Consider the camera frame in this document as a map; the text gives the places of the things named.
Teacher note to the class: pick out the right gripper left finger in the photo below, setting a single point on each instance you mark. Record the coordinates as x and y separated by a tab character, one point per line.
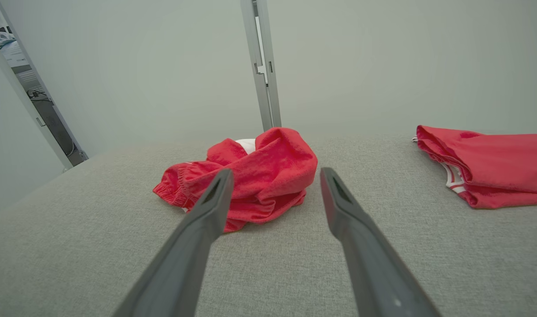
189	246

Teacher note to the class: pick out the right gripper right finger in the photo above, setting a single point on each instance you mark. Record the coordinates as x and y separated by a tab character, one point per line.
369	259

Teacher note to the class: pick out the grey metal partition post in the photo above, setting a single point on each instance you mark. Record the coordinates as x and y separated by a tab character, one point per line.
263	88

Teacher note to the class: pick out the red basketball jersey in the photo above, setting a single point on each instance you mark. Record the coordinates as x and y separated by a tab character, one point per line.
502	167

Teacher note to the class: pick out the grey metal door frame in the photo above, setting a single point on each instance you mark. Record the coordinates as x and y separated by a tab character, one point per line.
39	122

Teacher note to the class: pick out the red shorts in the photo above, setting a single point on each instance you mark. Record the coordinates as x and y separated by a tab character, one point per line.
268	171

